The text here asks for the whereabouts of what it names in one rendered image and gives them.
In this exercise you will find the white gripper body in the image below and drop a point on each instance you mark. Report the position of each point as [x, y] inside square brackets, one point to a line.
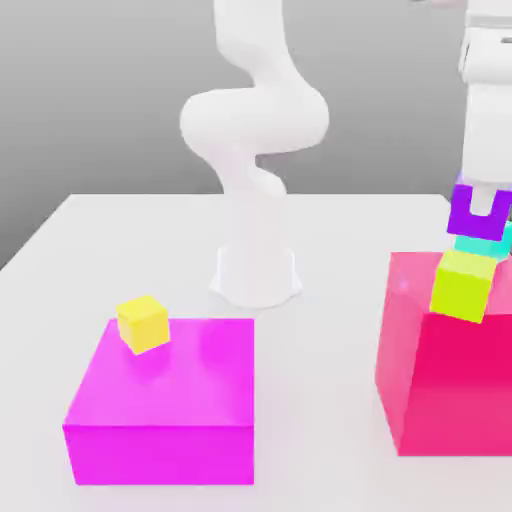
[488, 132]

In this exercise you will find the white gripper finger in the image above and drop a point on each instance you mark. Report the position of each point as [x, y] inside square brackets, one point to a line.
[482, 200]

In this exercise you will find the small purple cube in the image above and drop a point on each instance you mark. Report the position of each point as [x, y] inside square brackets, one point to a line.
[476, 228]

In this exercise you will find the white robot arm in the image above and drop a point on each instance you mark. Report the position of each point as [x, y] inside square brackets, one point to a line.
[256, 120]

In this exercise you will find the small cyan cube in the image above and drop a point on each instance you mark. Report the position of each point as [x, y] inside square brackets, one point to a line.
[478, 244]

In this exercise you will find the small lime cube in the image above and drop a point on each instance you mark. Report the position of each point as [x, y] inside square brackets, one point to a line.
[460, 292]

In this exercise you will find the small yellow cube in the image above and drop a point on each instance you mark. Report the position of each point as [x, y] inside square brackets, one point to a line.
[144, 326]

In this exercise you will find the large pink box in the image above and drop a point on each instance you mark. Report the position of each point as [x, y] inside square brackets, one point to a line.
[452, 380]

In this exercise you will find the large magenta box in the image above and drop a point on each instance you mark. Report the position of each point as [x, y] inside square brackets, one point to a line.
[168, 400]

